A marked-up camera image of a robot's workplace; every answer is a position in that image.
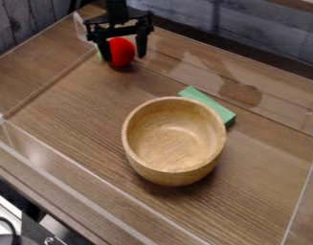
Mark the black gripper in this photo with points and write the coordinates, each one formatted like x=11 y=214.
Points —
x=104 y=27

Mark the red plush fruit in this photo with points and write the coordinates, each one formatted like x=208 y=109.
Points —
x=122 y=52

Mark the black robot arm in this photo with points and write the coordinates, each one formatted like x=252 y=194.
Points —
x=118 y=9

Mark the green rectangular block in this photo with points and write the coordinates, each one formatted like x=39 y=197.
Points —
x=226 y=114

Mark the wooden bowl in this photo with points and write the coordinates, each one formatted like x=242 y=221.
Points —
x=173 y=139

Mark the black metal bracket with screw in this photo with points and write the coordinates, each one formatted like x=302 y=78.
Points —
x=50 y=232

